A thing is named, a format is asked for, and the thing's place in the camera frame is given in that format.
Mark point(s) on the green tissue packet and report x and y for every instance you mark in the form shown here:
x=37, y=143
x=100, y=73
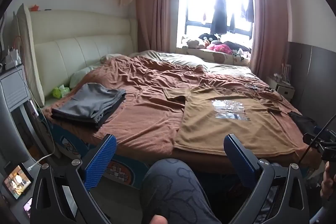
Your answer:
x=59, y=92

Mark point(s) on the person's right hand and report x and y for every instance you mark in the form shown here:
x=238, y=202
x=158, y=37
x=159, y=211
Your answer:
x=329, y=182

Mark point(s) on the black cloth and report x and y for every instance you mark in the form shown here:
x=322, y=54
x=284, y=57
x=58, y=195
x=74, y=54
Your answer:
x=302, y=119

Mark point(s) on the cream padded headboard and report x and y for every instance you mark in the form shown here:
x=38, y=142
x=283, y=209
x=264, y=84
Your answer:
x=78, y=48

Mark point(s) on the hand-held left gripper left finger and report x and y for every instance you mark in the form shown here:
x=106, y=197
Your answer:
x=101, y=159

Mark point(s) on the light grey bedding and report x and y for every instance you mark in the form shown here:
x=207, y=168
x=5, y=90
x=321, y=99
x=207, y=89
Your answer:
x=178, y=58

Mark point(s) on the brown fleece blanket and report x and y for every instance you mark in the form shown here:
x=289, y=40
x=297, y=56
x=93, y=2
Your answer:
x=147, y=108

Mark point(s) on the white bedside cabinet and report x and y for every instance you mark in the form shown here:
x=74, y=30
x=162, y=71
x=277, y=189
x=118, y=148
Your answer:
x=284, y=91

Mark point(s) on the pile of plush toys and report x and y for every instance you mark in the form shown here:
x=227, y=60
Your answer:
x=220, y=48

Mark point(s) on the printed window seat cushion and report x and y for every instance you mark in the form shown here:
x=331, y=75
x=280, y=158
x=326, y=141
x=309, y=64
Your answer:
x=225, y=57

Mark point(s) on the grey bedside shelf unit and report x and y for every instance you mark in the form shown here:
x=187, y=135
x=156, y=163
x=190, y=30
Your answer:
x=13, y=90

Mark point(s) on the stack of grey folded clothes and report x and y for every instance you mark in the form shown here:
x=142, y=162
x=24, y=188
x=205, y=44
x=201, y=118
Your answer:
x=86, y=106

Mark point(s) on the white power adapter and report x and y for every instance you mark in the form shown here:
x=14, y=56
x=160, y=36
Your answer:
x=13, y=58

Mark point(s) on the short dark hanging garment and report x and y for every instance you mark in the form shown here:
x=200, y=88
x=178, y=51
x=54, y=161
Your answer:
x=249, y=7

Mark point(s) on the white pillow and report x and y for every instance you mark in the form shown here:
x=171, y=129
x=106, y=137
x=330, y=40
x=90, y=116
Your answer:
x=81, y=77

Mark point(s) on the phone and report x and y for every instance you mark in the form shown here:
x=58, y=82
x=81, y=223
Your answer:
x=27, y=205

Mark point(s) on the person's leg in patterned pants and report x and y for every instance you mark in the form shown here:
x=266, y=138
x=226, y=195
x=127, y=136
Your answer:
x=173, y=192

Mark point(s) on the brown printed t-shirt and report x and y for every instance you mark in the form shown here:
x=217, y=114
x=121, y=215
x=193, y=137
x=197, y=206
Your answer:
x=210, y=129

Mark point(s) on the pink curtain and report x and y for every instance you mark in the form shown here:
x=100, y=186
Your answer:
x=157, y=3
x=267, y=29

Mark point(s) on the window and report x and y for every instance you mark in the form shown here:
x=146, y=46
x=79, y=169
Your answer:
x=194, y=3

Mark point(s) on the cartoon printed bed sheet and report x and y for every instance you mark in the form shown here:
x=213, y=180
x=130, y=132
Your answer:
x=118, y=171

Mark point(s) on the tablet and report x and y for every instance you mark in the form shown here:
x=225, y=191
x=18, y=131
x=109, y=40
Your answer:
x=17, y=182

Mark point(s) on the long dark hanging garment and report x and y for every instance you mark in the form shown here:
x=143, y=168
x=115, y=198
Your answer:
x=218, y=14

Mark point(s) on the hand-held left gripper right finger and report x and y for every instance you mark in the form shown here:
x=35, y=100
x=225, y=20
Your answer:
x=240, y=161

